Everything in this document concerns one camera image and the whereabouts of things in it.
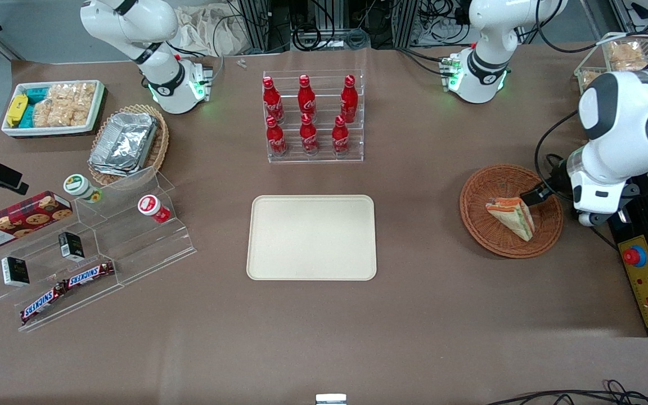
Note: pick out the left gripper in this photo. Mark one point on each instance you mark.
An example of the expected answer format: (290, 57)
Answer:
(553, 184)

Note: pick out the triangular sandwich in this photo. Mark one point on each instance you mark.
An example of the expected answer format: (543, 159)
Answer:
(512, 216)

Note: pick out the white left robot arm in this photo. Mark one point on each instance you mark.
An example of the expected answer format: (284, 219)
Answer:
(611, 112)

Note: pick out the round brown wicker basket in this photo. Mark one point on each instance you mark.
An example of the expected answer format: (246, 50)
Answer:
(487, 230)

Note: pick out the beige plastic tray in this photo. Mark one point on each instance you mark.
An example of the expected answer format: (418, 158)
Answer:
(311, 237)

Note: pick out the foil tray in basket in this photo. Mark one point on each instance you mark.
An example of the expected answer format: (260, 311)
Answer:
(161, 146)

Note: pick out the red emergency stop button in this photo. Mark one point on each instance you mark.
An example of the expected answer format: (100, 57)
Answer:
(634, 256)

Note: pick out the bagged fried snack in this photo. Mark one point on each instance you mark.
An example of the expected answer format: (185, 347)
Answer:
(589, 80)
(626, 53)

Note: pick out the red cola bottle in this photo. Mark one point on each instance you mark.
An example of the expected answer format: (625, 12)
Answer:
(306, 98)
(349, 100)
(276, 138)
(340, 136)
(309, 136)
(273, 101)

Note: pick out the clear acrylic bottle rack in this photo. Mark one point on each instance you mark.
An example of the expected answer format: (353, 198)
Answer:
(315, 158)

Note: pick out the beige cloth bag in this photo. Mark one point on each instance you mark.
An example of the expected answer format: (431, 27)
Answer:
(211, 31)

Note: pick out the red lid yogurt cup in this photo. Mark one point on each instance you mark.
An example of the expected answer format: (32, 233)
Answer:
(152, 207)

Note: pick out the clear acrylic step display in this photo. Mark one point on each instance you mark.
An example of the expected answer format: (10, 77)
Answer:
(133, 247)

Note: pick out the stacked aluminium foil containers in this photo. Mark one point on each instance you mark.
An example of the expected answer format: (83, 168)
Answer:
(124, 143)

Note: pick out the white rectangular plastic bin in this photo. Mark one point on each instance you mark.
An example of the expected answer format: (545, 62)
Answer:
(99, 104)

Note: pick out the brown snickers bar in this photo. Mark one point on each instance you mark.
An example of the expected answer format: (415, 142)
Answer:
(43, 304)
(89, 274)

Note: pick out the green lid yogurt cup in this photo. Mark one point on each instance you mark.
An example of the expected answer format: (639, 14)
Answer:
(79, 187)

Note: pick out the small black white box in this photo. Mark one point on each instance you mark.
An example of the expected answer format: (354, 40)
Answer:
(71, 246)
(16, 271)

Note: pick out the clear bag of rice crackers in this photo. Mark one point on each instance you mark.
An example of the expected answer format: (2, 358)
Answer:
(57, 115)
(73, 94)

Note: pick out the teal snack pack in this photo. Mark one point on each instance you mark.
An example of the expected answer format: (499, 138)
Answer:
(27, 117)
(37, 94)

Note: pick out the red tartan cookie box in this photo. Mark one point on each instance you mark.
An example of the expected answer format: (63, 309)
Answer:
(14, 222)

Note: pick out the yellow snack pack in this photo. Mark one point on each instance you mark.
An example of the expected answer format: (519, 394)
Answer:
(17, 110)

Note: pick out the aluminium frame post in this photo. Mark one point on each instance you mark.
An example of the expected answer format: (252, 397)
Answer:
(405, 21)
(255, 22)

